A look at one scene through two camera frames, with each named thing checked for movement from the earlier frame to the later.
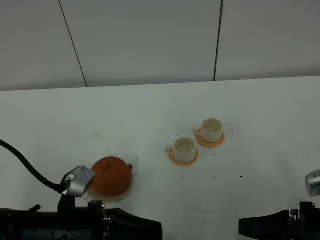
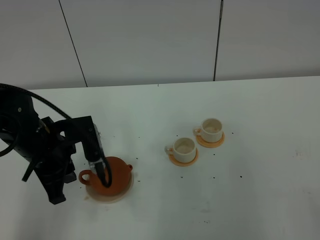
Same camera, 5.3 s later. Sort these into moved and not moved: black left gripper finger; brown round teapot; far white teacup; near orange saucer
Moved: black left gripper finger
Not moved: far white teacup; brown round teapot; near orange saucer
